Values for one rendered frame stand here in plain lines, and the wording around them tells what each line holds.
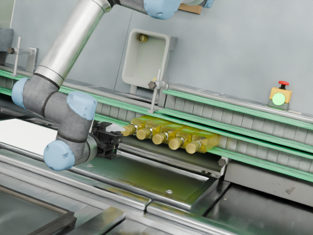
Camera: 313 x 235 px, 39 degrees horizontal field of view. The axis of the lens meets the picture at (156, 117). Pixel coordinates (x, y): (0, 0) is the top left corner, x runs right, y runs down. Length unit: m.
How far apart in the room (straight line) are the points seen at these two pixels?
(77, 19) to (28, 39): 1.01
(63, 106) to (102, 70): 0.90
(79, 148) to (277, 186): 0.83
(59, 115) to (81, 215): 0.28
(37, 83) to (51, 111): 0.09
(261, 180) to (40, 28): 1.20
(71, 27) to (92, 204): 0.49
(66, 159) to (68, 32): 0.33
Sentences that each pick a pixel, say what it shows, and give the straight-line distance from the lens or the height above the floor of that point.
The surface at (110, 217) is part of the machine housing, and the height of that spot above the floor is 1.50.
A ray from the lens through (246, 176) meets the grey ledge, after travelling 1.68.
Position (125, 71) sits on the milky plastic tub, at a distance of 1.83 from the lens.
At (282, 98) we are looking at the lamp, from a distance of 1.65.
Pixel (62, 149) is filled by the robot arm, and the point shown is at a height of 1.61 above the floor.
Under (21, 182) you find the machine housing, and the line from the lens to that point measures 1.38.
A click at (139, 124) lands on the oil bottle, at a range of 1.54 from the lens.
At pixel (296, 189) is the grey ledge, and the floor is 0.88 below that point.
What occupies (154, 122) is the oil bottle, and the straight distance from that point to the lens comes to 1.56.
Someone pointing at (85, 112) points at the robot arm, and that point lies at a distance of 1.07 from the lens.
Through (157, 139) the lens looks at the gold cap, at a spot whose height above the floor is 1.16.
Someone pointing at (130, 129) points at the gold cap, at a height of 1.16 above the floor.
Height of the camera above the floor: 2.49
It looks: 68 degrees down
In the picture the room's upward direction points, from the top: 105 degrees counter-clockwise
